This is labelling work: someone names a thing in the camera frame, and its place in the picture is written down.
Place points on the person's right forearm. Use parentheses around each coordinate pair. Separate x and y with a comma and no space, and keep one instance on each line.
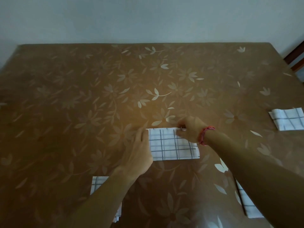
(261,180)

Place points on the person's left hand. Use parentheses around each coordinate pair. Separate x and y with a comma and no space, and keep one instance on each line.
(137,154)

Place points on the person's left forearm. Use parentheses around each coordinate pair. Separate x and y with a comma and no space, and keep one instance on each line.
(99,201)

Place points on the person's right hand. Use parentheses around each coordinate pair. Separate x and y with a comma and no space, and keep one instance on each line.
(193,129)

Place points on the wooden table with floral cover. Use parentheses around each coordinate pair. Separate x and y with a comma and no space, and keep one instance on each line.
(59,104)

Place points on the single grid paper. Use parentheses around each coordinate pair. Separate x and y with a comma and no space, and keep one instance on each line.
(248,204)
(171,147)
(96,182)

